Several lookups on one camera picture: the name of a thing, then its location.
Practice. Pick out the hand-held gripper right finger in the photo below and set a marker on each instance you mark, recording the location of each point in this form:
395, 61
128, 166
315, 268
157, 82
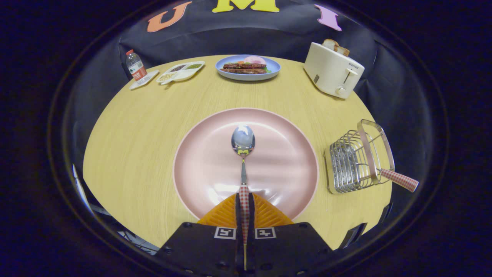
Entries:
251, 221

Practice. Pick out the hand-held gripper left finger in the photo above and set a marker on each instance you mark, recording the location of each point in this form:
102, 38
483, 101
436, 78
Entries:
237, 221

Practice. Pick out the pink plate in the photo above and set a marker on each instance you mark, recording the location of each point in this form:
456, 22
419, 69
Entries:
207, 165

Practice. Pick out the blue plate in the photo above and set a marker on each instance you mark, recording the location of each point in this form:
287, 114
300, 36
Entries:
246, 77

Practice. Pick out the brown steak piece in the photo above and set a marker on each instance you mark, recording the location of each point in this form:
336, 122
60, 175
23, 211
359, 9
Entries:
244, 65
246, 71

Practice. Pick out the white divided grain dish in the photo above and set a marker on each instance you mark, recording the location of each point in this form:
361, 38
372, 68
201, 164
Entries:
184, 74

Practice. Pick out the pink ham slice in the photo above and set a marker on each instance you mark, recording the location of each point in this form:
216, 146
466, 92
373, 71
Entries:
255, 60

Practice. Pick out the small white rectangular tray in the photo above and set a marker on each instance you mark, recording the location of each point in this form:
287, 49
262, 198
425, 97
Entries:
152, 77

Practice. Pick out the cream white toaster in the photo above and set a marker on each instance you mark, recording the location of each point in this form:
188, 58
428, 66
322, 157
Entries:
326, 69

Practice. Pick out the clear plastic water bottle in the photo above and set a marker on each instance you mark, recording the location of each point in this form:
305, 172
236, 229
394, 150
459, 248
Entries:
135, 69

